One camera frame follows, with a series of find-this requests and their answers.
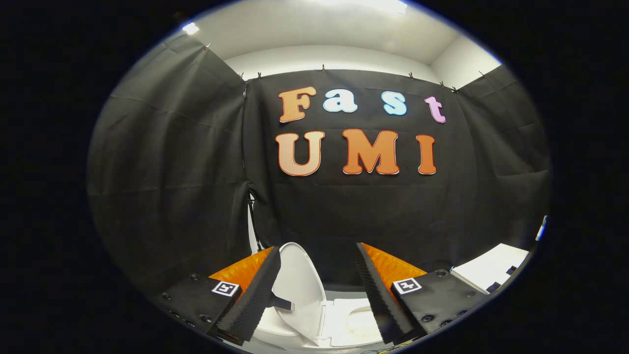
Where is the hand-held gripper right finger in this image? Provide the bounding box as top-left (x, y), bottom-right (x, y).
top-left (356, 242), bottom-right (492, 345)

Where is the white toilet body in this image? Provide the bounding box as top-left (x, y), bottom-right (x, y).
top-left (253, 305), bottom-right (389, 351)

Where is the black lid pull tab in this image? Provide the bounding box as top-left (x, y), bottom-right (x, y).
top-left (268, 293), bottom-right (296, 312)

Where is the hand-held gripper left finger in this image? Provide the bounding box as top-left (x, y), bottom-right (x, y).
top-left (150, 247), bottom-right (282, 345)

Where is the black backdrop cloth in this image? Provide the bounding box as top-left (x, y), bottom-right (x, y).
top-left (87, 32), bottom-right (552, 295)

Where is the white drawer cabinet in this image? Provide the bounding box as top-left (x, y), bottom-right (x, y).
top-left (450, 243), bottom-right (530, 296)

